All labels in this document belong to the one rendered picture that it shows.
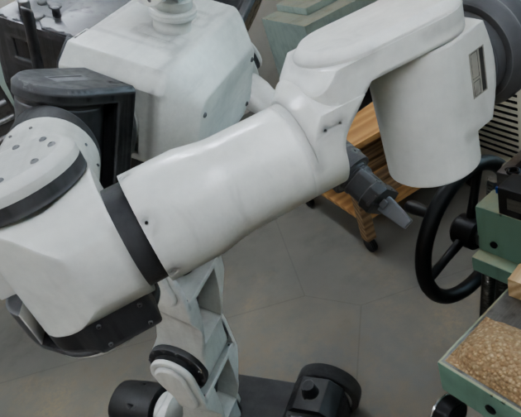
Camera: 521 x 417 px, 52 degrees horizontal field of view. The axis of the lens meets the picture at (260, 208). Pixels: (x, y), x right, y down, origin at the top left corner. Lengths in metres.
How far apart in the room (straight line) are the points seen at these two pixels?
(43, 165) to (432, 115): 0.23
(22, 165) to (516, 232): 0.69
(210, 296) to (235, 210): 0.87
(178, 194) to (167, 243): 0.03
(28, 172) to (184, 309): 0.73
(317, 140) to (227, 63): 0.44
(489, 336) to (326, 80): 0.49
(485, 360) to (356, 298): 1.41
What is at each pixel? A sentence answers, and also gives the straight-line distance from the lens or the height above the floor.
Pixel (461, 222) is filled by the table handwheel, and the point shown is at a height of 0.84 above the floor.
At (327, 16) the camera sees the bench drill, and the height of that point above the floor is 0.69.
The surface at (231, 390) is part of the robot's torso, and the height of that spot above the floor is 0.39.
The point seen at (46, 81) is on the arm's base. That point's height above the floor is 1.37.
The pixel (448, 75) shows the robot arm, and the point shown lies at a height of 1.35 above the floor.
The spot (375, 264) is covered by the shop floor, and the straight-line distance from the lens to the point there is 2.21.
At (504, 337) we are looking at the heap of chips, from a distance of 0.72.
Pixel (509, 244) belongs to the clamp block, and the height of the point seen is 0.91.
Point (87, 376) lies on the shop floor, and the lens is 2.36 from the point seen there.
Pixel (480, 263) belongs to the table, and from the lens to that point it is 0.91.
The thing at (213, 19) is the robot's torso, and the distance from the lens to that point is 0.78.
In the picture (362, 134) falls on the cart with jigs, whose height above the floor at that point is 0.53.
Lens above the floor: 1.50
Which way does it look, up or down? 33 degrees down
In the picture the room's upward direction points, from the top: 21 degrees counter-clockwise
